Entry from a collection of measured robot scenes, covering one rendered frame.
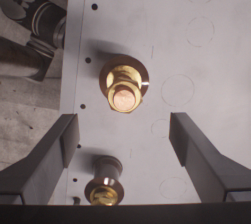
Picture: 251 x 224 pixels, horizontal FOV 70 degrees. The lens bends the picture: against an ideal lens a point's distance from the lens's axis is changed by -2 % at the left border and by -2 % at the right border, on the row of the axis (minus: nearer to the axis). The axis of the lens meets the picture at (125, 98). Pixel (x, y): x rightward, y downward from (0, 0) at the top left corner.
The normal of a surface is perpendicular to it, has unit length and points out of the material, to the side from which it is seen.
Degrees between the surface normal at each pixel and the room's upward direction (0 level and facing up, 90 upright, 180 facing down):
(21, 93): 0
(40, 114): 0
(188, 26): 0
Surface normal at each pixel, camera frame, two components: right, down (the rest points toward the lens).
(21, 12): -0.03, 0.11
